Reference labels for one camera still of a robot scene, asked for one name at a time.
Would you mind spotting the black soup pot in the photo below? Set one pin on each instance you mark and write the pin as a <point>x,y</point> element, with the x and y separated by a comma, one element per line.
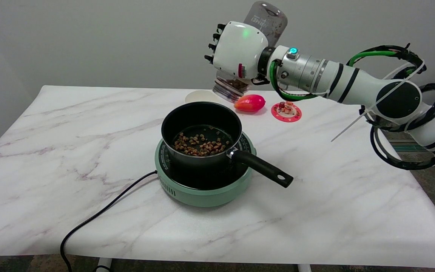
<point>202,128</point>

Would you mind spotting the green induction cooker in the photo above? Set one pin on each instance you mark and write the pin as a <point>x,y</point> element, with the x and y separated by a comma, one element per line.
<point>202,192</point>

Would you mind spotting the brown food pieces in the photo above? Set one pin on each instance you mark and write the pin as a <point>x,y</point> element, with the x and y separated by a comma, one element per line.
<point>201,144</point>

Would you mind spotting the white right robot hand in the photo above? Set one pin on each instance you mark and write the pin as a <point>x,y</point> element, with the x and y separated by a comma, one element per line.
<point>238,51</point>

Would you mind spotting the red mango toy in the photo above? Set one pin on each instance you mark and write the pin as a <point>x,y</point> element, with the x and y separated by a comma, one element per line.
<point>249,103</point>

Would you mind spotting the clear plastic bottle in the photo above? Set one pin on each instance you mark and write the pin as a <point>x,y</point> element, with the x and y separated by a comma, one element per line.
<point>257,41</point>

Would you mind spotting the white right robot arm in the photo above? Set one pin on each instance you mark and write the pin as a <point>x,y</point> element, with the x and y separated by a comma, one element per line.
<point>357,81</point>

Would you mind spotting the red round coaster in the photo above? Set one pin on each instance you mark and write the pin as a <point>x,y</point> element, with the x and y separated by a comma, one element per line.
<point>286,112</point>

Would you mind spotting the cream round lid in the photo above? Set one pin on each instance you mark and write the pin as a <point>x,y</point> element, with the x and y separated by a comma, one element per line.
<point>198,96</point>

